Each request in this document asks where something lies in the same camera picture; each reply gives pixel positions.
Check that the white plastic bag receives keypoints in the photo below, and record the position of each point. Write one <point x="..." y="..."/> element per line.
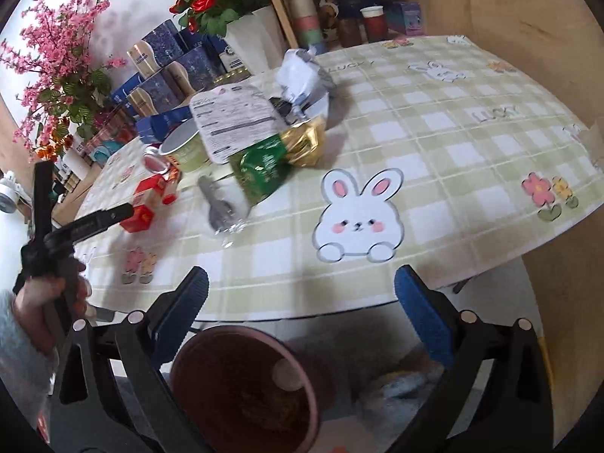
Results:
<point x="302" y="73"/>

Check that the black utensil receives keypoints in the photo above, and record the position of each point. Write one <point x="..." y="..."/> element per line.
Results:
<point x="222" y="207"/>

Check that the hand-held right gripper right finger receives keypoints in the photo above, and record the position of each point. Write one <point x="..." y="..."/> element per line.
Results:
<point x="424" y="311"/>

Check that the row of small brown bottles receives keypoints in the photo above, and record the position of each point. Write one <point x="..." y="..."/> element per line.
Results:
<point x="71" y="181"/>

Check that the person's left hand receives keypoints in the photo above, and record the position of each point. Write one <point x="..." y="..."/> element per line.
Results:
<point x="35" y="302"/>

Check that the red cigarette pack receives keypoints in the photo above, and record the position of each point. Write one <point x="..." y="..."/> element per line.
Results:
<point x="144" y="207"/>

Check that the plain dark blue box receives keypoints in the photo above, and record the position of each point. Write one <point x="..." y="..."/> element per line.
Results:
<point x="192" y="40"/>

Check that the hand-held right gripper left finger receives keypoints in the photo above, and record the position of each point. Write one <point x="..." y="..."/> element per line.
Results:
<point x="181" y="311"/>

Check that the blue carton box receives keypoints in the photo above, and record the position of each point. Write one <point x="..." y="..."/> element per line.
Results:
<point x="160" y="125"/>

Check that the blue and gold gift box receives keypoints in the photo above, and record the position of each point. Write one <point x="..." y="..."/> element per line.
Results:
<point x="198" y="68"/>
<point x="153" y="94"/>
<point x="163" y="42"/>

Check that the blue box with round emblem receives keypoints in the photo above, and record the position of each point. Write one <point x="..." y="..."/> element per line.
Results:
<point x="226" y="54"/>

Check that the brown glass jar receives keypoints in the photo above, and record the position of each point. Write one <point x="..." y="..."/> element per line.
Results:
<point x="349" y="33"/>

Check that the white printed package card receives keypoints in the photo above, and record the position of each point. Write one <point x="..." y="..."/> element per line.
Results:
<point x="236" y="118"/>

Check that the gold metal tray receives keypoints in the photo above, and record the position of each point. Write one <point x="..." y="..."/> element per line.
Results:
<point x="231" y="77"/>

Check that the stack of pastel paper cups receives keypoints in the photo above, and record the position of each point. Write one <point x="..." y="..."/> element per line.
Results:
<point x="304" y="14"/>

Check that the gold foil wrapper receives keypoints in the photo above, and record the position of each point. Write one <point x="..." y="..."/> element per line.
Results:
<point x="304" y="144"/>

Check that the small purple blue box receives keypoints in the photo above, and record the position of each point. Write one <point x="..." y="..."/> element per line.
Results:
<point x="409" y="19"/>

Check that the white ribbed vase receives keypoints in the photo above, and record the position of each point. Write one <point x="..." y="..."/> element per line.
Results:
<point x="78" y="165"/>

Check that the small black packet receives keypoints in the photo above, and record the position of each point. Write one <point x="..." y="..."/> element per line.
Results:
<point x="281" y="107"/>

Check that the green foil snack bag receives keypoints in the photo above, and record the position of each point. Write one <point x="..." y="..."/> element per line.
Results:
<point x="259" y="170"/>

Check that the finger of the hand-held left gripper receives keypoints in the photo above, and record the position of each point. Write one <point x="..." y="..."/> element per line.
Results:
<point x="104" y="219"/>

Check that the orange artificial flowers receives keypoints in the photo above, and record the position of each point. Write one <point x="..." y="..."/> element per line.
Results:
<point x="54" y="144"/>

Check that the person's left forearm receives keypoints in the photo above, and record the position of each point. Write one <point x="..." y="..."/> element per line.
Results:
<point x="19" y="373"/>

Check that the brown plastic flower pot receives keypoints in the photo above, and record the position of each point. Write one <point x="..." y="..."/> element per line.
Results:
<point x="245" y="387"/>

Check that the white desk fan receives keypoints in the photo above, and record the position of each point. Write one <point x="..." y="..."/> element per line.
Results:
<point x="9" y="193"/>

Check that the red plastic cup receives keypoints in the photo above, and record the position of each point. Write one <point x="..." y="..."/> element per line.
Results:
<point x="155" y="161"/>

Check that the blue and white flat box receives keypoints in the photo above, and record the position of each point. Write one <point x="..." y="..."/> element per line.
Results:
<point x="125" y="89"/>

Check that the green paper cup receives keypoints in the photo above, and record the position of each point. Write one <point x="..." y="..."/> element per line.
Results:
<point x="186" y="153"/>

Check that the white faceted vase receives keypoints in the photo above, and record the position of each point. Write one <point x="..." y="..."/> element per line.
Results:
<point x="255" y="37"/>

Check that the teal patterned wavy box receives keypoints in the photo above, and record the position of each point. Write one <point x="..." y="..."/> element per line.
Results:
<point x="111" y="134"/>

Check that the red jar with white lid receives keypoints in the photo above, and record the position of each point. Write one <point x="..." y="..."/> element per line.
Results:
<point x="375" y="23"/>

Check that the pink artificial blossom plant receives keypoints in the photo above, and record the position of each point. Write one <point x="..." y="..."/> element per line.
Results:
<point x="56" y="56"/>

